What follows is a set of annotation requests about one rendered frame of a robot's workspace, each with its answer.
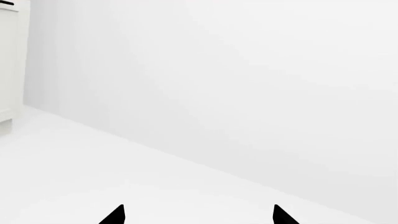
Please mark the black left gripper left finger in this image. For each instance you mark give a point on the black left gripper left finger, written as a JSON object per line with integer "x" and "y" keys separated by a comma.
{"x": 116, "y": 217}

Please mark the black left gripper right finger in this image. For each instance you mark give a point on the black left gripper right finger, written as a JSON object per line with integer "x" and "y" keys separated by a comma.
{"x": 282, "y": 217}

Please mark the white cabinet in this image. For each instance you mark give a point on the white cabinet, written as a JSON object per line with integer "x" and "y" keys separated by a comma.
{"x": 11, "y": 60}

